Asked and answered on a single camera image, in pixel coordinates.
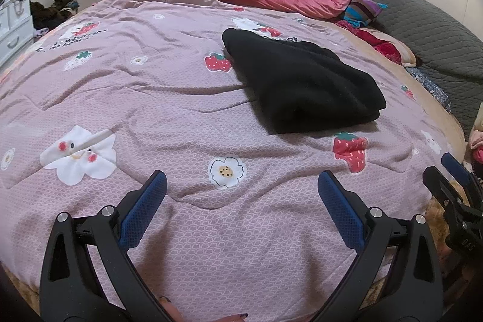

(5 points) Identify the white drawer cabinet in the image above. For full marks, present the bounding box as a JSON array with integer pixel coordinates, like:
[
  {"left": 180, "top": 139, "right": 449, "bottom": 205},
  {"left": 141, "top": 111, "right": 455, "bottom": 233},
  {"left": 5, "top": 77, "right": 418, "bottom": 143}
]
[{"left": 0, "top": 0, "right": 35, "bottom": 66}]

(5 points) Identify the striped colourful pillow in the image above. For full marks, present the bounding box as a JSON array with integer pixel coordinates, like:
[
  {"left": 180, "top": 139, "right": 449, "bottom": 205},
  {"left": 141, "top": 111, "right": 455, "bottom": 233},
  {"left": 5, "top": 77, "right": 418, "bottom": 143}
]
[{"left": 343, "top": 0, "right": 389, "bottom": 28}]

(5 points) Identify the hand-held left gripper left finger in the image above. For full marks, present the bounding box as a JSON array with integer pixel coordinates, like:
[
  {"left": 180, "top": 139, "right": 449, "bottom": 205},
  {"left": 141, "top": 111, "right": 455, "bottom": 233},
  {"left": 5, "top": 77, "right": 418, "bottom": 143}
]
[{"left": 40, "top": 170, "right": 178, "bottom": 322}]

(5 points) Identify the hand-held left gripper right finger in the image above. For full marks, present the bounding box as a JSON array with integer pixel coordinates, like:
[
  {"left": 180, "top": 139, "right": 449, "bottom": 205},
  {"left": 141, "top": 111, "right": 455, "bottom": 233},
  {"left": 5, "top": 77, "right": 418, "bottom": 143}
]
[{"left": 317, "top": 171, "right": 444, "bottom": 322}]

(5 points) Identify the red floral pillow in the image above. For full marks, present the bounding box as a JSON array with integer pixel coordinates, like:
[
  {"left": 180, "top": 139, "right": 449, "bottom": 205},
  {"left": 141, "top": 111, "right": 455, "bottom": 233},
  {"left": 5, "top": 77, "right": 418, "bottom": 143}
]
[{"left": 336, "top": 20, "right": 404, "bottom": 66}]

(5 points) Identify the beige fluffy blanket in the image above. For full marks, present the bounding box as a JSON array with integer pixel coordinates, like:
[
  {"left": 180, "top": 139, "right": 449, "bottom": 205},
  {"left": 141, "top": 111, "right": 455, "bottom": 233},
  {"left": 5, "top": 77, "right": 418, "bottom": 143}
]
[{"left": 4, "top": 201, "right": 483, "bottom": 308}]

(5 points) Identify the black sweater with orange cuffs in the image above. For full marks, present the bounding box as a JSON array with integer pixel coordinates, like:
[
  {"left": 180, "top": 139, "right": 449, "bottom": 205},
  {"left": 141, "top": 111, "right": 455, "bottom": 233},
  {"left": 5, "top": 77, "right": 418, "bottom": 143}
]
[{"left": 222, "top": 28, "right": 387, "bottom": 136}]

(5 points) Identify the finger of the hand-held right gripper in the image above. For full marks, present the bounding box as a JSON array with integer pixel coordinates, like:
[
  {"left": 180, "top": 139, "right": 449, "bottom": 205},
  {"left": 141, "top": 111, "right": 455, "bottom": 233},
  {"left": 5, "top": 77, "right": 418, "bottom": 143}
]
[
  {"left": 422, "top": 167, "right": 466, "bottom": 211},
  {"left": 441, "top": 152, "right": 483, "bottom": 209}
]

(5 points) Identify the person's left hand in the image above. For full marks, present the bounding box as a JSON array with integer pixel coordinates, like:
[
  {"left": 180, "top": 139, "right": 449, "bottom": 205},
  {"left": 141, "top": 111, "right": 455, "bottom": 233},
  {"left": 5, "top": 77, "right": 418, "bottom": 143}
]
[{"left": 158, "top": 295, "right": 250, "bottom": 322}]

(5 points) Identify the grey quilted headboard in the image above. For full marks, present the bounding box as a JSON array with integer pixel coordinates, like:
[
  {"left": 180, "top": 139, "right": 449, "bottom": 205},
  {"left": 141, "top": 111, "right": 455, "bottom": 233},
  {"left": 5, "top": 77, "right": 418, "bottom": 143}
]
[{"left": 328, "top": 0, "right": 483, "bottom": 142}]

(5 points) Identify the beige bed sheet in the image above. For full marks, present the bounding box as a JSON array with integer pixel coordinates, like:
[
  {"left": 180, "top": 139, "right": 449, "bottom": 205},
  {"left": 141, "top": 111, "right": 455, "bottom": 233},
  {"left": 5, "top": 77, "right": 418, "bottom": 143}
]
[{"left": 328, "top": 22, "right": 466, "bottom": 145}]

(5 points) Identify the blue floral cloth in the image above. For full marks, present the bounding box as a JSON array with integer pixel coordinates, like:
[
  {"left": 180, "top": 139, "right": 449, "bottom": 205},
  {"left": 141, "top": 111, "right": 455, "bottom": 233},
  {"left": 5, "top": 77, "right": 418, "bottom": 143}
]
[{"left": 405, "top": 66, "right": 451, "bottom": 113}]

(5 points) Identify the pink soft item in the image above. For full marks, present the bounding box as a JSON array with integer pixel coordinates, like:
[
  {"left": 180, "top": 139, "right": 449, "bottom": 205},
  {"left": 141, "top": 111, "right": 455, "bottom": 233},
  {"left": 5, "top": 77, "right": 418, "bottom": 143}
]
[{"left": 468, "top": 118, "right": 483, "bottom": 166}]

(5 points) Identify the pink strawberry print quilt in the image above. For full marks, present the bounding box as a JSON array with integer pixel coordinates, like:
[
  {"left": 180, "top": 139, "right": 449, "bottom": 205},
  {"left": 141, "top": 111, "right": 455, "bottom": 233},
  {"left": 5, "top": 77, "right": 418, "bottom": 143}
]
[{"left": 0, "top": 0, "right": 469, "bottom": 311}]

